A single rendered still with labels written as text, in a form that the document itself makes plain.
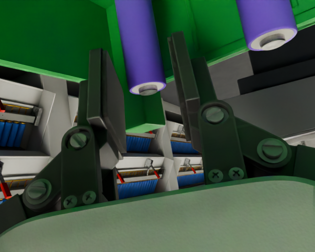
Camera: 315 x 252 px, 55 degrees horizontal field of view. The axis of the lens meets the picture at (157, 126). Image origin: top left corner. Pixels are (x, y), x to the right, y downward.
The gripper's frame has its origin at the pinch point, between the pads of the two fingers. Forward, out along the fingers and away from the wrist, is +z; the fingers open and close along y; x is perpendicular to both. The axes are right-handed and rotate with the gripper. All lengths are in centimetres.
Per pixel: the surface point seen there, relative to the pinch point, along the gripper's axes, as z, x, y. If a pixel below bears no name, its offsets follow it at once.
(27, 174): 30, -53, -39
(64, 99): 54, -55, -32
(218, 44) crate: 3.4, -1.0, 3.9
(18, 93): 48, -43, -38
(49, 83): 56, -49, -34
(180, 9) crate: 6.4, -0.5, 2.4
